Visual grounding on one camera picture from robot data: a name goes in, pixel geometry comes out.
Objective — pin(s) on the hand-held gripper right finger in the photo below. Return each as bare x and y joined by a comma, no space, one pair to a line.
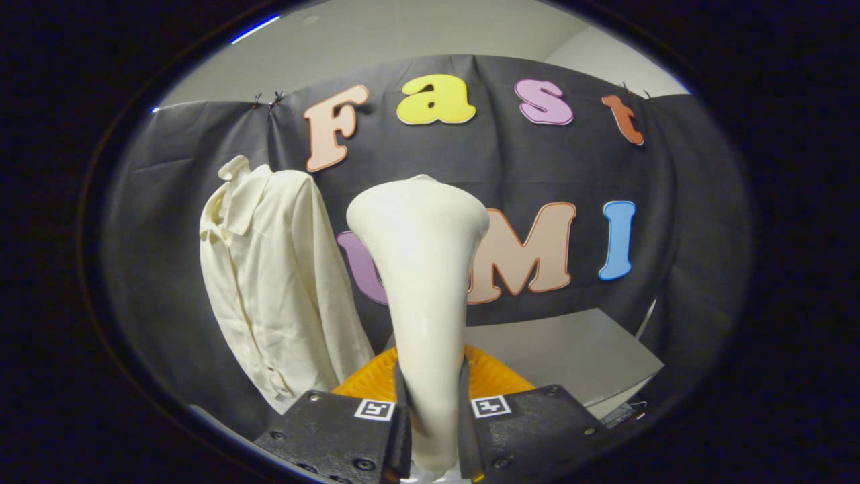
531,433

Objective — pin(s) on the grey and white cabinet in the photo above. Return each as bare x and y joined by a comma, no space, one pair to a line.
571,356

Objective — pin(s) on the ceiling light panel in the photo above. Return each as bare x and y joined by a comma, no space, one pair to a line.
255,28

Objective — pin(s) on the white garment steamer head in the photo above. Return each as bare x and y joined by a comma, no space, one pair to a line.
420,269

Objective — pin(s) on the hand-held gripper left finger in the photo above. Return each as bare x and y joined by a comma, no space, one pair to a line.
329,433

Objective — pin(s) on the cream button-up shirt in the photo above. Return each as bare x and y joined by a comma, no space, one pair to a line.
282,282

